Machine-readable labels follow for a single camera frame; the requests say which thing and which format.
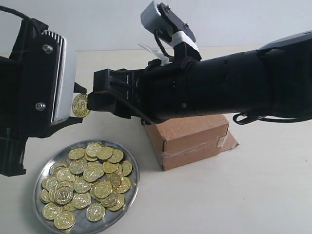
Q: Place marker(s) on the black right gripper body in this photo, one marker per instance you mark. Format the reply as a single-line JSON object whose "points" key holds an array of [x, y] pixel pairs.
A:
{"points": [[154, 94]]}

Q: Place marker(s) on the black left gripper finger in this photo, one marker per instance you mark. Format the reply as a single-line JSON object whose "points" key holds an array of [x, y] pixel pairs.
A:
{"points": [[78, 89]]}

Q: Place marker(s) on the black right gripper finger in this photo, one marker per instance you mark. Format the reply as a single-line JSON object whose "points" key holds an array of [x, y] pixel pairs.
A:
{"points": [[102, 102]]}

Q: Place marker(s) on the gold coin with dollar sign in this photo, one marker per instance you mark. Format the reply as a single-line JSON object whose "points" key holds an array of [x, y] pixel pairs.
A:
{"points": [[80, 106]]}

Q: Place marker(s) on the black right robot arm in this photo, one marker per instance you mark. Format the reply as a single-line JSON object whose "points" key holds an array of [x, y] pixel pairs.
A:
{"points": [[271, 84]]}

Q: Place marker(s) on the brown cardboard slotted box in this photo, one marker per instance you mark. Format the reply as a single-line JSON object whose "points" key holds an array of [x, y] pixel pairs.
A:
{"points": [[181, 141]]}

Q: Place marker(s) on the gold coin top of pile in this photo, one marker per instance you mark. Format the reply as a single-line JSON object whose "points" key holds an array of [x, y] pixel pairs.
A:
{"points": [[92, 149]]}

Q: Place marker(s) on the gold coin upper right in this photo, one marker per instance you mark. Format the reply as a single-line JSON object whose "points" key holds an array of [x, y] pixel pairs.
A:
{"points": [[104, 153]]}

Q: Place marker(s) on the gold coin front left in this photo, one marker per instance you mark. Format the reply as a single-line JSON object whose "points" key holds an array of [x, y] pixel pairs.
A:
{"points": [[51, 210]]}

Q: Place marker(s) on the gold coin right edge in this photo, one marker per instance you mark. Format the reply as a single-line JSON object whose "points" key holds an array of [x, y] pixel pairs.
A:
{"points": [[126, 167]]}

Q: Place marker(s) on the gold coin front bottom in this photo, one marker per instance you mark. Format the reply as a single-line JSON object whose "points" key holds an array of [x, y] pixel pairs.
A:
{"points": [[64, 220]]}

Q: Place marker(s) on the gold coin front centre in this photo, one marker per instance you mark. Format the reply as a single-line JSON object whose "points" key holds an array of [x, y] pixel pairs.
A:
{"points": [[95, 212]]}

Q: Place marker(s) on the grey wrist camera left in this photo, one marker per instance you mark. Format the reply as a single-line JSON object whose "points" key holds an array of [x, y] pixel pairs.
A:
{"points": [[55, 78]]}

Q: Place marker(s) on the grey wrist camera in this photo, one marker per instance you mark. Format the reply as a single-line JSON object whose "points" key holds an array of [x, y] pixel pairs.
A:
{"points": [[173, 36], [55, 78]]}

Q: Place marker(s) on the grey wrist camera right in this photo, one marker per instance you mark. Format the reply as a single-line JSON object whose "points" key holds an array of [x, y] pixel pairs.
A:
{"points": [[173, 36]]}

